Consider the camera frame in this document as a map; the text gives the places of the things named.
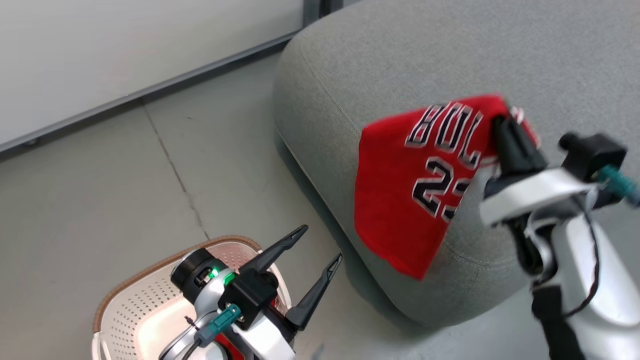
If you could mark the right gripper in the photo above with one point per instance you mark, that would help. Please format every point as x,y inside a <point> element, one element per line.
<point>530,197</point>

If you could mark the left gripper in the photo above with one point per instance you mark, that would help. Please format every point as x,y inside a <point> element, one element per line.
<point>200,270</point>

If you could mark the red basketball jersey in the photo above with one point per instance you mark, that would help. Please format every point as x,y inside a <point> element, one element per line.
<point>390,200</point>

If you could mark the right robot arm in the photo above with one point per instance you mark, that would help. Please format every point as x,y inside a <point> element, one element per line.
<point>610,280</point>

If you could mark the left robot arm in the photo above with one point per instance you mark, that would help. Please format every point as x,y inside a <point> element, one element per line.
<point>172,350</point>

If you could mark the white perforated laundry basket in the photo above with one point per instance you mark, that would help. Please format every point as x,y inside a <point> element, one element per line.
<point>135,310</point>

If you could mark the grey fabric sofa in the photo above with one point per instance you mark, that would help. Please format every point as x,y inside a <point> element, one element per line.
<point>400,60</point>

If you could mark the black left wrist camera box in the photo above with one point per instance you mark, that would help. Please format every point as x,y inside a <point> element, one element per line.
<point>250,297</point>

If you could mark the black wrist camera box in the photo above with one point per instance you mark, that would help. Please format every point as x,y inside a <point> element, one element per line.
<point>592,152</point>
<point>250,297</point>

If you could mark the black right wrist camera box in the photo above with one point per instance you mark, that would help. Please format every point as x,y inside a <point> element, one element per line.
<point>592,152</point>

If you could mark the grey wall baseboard strip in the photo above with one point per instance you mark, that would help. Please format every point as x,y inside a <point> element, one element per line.
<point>150,93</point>

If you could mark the dark vertical wall post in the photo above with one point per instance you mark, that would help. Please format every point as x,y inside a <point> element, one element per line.
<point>312,7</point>

